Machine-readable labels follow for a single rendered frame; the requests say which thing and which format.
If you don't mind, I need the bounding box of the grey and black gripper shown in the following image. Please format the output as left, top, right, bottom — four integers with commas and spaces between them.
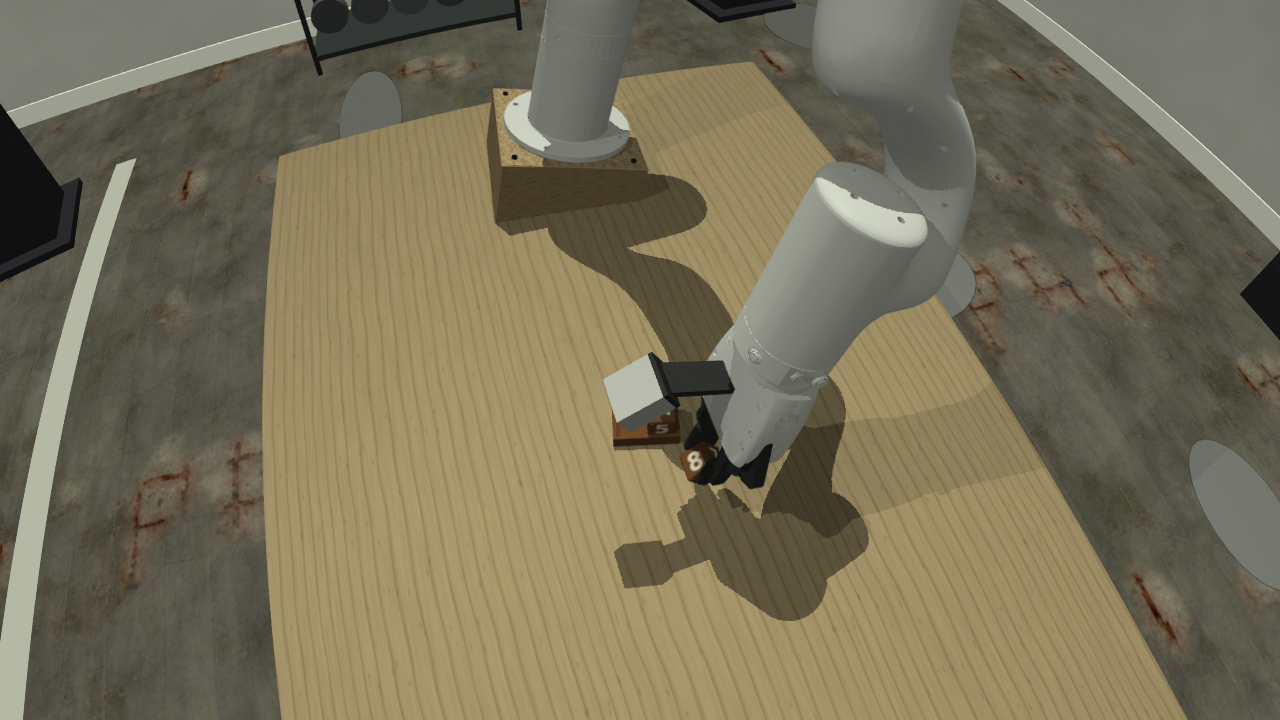
684, 325, 818, 489

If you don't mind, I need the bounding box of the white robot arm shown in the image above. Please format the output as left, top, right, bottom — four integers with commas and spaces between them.
503, 0, 977, 432

